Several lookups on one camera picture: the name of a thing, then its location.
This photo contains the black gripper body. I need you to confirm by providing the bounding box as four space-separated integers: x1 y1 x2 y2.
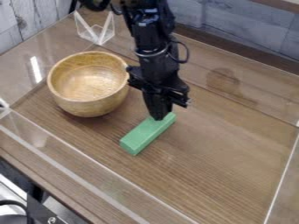
126 47 190 108

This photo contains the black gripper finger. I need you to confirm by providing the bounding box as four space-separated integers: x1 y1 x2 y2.
143 92 160 119
158 96 174 120

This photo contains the green rectangular block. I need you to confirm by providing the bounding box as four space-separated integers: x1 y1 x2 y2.
119 112 176 156

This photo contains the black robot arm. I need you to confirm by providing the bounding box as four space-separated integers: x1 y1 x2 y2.
120 0 190 121

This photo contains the wooden bowl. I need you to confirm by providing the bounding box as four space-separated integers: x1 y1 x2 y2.
47 51 130 117

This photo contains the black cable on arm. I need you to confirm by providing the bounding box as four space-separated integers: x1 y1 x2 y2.
167 38 191 65

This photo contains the clear acrylic corner bracket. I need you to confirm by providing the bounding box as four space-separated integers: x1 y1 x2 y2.
74 11 115 46

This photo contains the black metal bracket with bolt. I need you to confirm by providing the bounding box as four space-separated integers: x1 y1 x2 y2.
27 195 68 224

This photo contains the black cable bottom left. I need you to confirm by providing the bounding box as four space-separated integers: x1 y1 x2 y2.
0 199 31 224

